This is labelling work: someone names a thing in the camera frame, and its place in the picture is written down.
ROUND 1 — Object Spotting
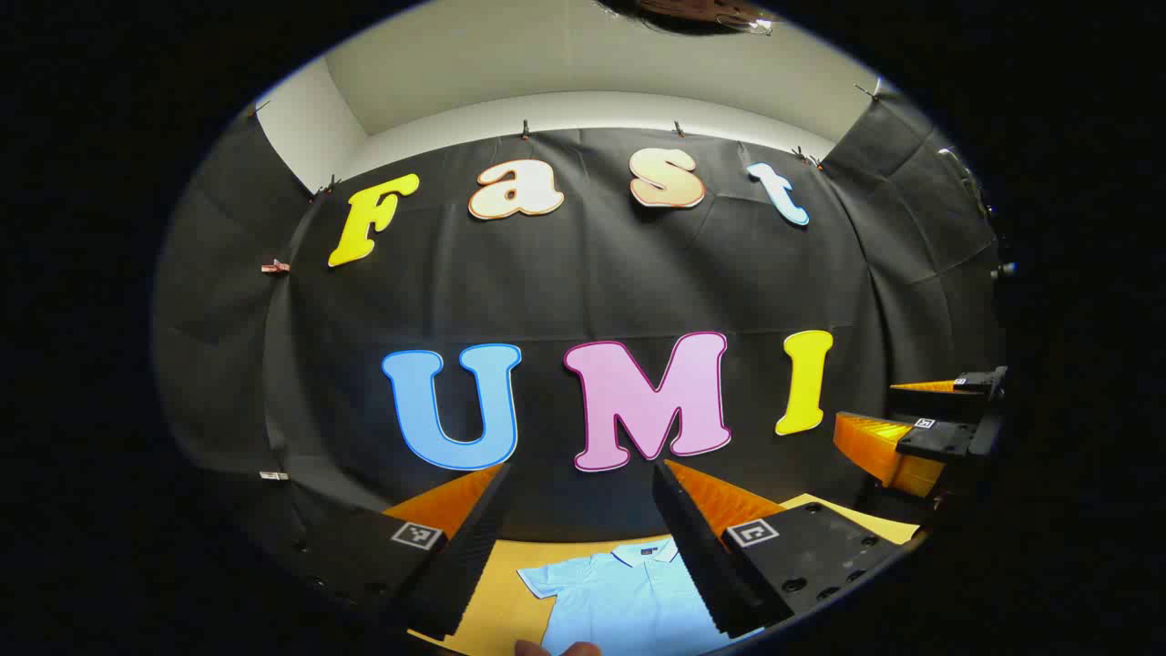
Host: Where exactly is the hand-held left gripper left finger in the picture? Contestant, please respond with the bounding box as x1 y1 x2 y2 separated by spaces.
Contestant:
273 463 513 641

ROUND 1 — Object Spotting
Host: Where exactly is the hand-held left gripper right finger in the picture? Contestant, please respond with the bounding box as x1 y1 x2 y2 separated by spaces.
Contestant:
651 458 916 639

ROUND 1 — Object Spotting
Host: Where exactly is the light blue T-shirt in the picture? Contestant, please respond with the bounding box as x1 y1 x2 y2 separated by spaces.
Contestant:
517 536 766 656

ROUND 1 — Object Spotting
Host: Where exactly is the black metal stand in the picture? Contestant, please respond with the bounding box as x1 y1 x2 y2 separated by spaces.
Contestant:
938 146 1018 279

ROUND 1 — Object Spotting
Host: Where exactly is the black backdrop cloth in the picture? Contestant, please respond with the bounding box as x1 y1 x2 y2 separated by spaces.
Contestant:
153 91 1007 548

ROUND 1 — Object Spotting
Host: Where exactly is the dark rounded object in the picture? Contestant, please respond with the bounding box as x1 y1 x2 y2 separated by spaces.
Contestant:
597 0 775 37

